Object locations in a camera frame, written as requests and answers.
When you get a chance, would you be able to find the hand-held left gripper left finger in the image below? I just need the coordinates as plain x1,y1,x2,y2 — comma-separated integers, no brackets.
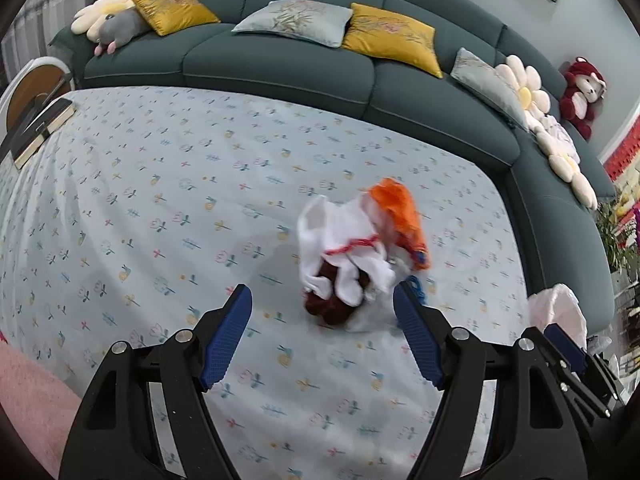
59,283,253,480

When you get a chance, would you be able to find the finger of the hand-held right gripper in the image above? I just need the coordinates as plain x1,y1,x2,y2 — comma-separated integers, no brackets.
544,324,626,418

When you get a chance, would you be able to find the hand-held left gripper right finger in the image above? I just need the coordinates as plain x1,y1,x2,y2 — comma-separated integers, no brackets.
392,282,608,480

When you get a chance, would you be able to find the blue string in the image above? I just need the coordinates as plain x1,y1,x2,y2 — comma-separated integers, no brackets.
407,275,436,306

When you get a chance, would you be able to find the dark red wrapper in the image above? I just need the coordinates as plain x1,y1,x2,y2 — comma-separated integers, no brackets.
302,257,381,331

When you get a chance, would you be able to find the orange cloth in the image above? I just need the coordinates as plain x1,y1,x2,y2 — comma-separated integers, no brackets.
367,177,431,268

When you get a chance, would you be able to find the green potted plant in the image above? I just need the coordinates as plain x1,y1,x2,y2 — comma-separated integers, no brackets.
595,200,640,281

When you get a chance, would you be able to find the floral light blue tablecloth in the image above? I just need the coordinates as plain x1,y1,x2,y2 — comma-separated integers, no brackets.
0,85,538,480

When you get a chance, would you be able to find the white flower-shaped cushion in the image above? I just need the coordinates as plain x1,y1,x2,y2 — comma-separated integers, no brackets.
535,130,599,211
70,0,136,40
495,54,552,131

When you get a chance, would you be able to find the pink fleece garment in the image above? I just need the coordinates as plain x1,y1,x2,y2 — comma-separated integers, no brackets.
0,342,83,480

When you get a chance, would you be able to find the white crumpled cloth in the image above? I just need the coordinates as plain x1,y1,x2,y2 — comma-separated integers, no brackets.
542,115,581,163

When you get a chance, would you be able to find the red monkey plush toy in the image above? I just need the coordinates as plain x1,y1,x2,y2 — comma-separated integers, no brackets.
558,56,608,142

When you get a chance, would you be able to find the thick dark-covered book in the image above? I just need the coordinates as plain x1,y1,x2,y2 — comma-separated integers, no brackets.
14,110,77,170

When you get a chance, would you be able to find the grey-blue embroidered cushion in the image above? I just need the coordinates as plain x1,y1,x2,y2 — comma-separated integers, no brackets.
231,0,353,49
450,47,531,131

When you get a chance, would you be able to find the teal corner sofa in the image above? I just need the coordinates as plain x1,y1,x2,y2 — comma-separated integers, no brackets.
50,0,616,333

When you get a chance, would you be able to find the black hardcover book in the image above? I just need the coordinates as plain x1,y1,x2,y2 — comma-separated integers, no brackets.
0,97,76,161

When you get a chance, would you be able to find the yellow embroidered cushion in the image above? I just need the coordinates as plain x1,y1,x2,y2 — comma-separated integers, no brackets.
341,2,445,79
126,0,221,37

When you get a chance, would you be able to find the round wooden side table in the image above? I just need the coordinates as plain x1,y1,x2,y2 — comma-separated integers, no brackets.
0,56,75,131

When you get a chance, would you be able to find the grey plush toy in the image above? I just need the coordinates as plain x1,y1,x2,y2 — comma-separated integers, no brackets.
93,10,148,57

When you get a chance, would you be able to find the window curtain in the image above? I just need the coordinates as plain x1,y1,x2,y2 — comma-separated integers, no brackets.
0,0,131,96

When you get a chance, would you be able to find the red paper-cut wall panel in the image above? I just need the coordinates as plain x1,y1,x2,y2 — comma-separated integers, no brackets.
602,135,640,181

